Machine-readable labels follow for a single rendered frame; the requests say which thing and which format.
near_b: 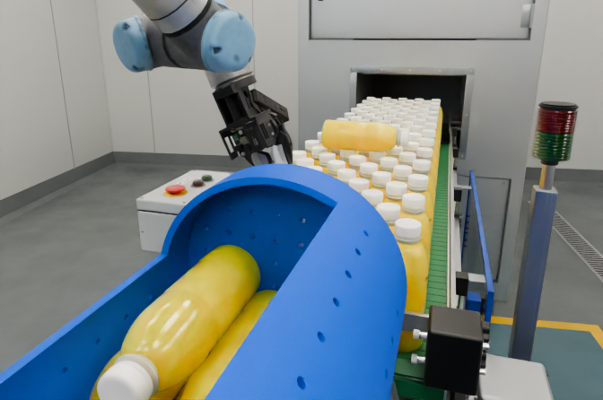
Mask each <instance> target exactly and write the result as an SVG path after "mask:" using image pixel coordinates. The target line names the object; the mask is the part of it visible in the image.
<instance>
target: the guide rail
mask: <svg viewBox="0 0 603 400"><path fill-rule="evenodd" d="M450 308H456V271H455V230H454V189H453V149H452V126H451V127H450Z"/></svg>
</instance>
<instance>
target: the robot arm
mask: <svg viewBox="0 0 603 400"><path fill-rule="evenodd" d="M132 1H133V2H134V3H135V4H136V5H137V6H138V7H139V8H140V9H141V10H142V11H143V13H144V15H139V16H137V15H134V16H133V17H132V18H128V19H125V20H122V21H119V22H117V23H116V25H115V26H114V29H113V33H112V38H113V44H114V48H115V50H116V53H117V55H118V58H119V60H120V61H121V63H122V64H123V65H124V67H125V68H126V69H128V70H129V71H131V72H134V73H140V72H143V71H152V70H153V69H154V68H157V67H162V66H167V67H175V68H184V69H197V70H204V72H205V75H206V78H207V80H208V82H209V83H210V86H211V88H212V89H215V91H214V92H213V93H212V94H213V96H214V100H215V102H216V104H217V107H218V109H219V110H220V112H221V115H222V117H223V121H224V123H225V125H226V128H224V129H222V130H220V131H219V134H220V136H221V138H222V139H223V143H224V145H225V147H226V150H227V152H228V153H229V155H230V158H231V160H234V159H235V158H237V157H238V156H239V155H238V153H237V152H239V153H240V156H242V157H245V159H246V160H247V161H248V162H249V163H250V164H251V165H252V166H258V165H264V164H272V160H273V162H274V163H283V164H293V143H292V139H291V137H290V135H289V134H288V132H287V131H286V129H285V126H284V123H285V122H287V121H289V116H288V110H287V108H286V107H284V106H282V105H281V104H279V103H277V102H276V101H274V100H272V99H270V98H269V97H267V96H266V95H265V94H263V93H262V92H260V91H258V90H256V89H252V90H249V87H248V86H250V85H251V84H253V83H256V82H257V80H256V78H255V75H254V74H253V75H251V74H252V73H253V69H252V67H251V64H250V60H251V58H252V57H253V55H254V51H255V46H256V37H255V32H254V29H253V27H252V25H251V23H250V21H249V20H248V19H247V17H245V16H244V15H243V14H241V13H238V12H234V11H231V10H229V8H228V6H227V5H226V3H225V2H224V0H132ZM227 136H228V139H229V141H230V143H231V145H232V149H233V152H231V151H230V149H229V147H228V145H227V143H226V141H225V139H224V138H225V137H227ZM231 136H232V138H233V141H234V142H235V144H236V145H235V146H234V144H233V142H232V139H231ZM269 147H271V153H270V154H269V153H268V152H263V151H262V150H264V149H265V148H269Z"/></svg>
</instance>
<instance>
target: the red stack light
mask: <svg viewBox="0 0 603 400"><path fill-rule="evenodd" d="M577 116H578V110H577V109H576V110H575V111H556V110H547V109H541V108H538V109H537V121H536V126H535V129H536V130H538V131H540V132H545V133H551V134H571V133H574V132H575V126H576V121H577V119H576V118H577Z"/></svg>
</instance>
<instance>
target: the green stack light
mask: <svg viewBox="0 0 603 400"><path fill-rule="evenodd" d="M573 137H574V133H571V134H551V133H545V132H540V131H538V130H535V134H534V140H533V146H532V152H531V155H532V157H534V158H537V159H540V160H544V161H568V160H570V159H571V152H572V143H573Z"/></svg>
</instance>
